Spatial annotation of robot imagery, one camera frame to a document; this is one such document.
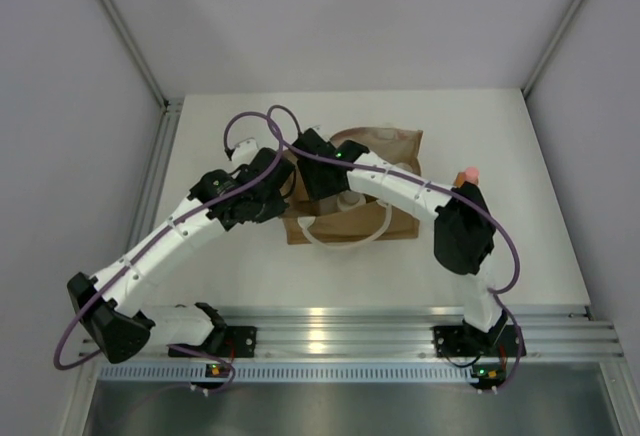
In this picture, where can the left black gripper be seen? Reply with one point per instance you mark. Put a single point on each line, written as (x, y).
(276, 208)

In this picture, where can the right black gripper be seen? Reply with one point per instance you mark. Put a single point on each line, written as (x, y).
(315, 191)

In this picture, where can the brown canvas tote bag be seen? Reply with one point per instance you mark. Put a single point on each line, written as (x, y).
(370, 222)

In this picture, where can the orange bottle pink cap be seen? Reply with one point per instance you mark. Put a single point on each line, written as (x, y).
(469, 175)

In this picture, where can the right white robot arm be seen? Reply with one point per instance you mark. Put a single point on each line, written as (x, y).
(463, 228)

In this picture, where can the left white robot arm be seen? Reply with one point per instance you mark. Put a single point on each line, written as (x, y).
(112, 303)

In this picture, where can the round white jar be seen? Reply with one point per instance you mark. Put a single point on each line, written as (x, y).
(349, 200)

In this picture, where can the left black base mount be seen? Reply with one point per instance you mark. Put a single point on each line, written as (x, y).
(240, 340)

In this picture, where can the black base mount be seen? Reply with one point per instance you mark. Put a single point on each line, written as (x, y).
(240, 340)
(464, 341)

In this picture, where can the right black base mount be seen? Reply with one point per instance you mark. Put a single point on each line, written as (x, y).
(464, 341)

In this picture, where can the slotted grey cable duct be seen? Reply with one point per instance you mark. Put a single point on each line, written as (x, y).
(271, 372)

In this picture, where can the left aluminium frame post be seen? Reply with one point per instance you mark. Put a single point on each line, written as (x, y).
(132, 50)

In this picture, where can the aluminium frame post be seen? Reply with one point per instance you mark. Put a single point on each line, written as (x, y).
(132, 50)
(561, 30)

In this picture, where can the aluminium mounting rail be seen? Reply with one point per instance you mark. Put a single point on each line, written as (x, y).
(563, 333)

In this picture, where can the right aluminium frame post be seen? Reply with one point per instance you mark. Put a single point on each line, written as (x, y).
(561, 30)

